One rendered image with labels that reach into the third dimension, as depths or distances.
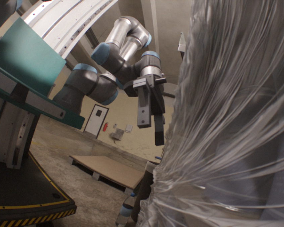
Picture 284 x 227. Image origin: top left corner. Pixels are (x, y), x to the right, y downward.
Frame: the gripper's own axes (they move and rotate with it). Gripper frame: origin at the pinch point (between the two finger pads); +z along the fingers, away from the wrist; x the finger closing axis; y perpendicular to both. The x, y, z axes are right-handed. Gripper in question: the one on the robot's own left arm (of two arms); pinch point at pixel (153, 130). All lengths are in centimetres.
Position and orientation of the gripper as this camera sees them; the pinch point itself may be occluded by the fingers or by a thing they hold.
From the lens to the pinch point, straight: 32.1
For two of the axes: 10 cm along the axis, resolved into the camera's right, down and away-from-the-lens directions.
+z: -0.2, 8.6, -5.2
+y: 9.4, -1.7, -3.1
